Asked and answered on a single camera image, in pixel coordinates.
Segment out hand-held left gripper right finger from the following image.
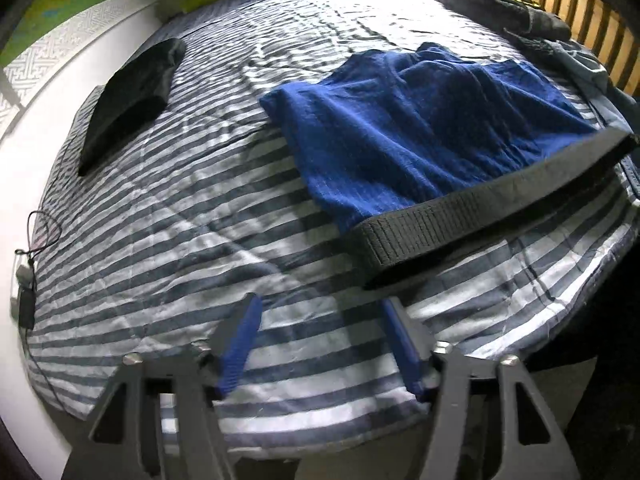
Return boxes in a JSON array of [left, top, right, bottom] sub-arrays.
[[382, 297, 582, 480]]

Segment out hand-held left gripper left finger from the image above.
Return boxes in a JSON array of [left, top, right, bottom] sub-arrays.
[[62, 294, 264, 480]]

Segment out blue shorts with black waistband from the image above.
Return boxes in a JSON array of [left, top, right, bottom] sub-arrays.
[[259, 42, 637, 291]]

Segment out pile of dark clothes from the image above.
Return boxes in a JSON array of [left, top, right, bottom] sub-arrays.
[[431, 0, 640, 126]]

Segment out striped blue white blanket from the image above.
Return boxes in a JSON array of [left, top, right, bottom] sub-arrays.
[[20, 0, 640, 446]]

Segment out folded black garment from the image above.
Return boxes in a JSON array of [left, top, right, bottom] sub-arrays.
[[77, 38, 187, 177]]

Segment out black charger cable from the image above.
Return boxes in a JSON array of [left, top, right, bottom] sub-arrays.
[[11, 210, 66, 401]]

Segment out white patterned bed frame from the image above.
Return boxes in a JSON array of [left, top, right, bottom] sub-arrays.
[[0, 0, 163, 131]]

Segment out wooden slatted bed rail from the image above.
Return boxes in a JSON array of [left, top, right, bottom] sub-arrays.
[[470, 0, 640, 98]]

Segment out green wall poster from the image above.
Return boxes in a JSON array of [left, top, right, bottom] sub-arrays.
[[0, 0, 156, 68]]

